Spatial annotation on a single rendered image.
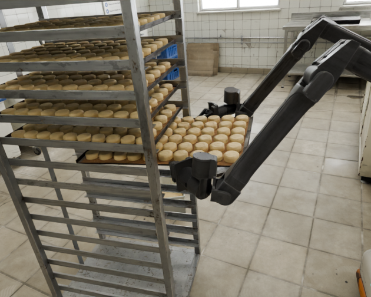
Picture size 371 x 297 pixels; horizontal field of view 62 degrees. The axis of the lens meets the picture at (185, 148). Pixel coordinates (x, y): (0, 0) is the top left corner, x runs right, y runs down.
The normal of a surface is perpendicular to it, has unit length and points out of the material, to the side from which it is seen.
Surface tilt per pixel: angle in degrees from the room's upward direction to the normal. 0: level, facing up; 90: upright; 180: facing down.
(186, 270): 0
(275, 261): 0
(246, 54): 90
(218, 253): 0
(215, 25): 90
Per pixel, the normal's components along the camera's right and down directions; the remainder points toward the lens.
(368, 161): -0.45, 0.45
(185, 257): -0.07, -0.88
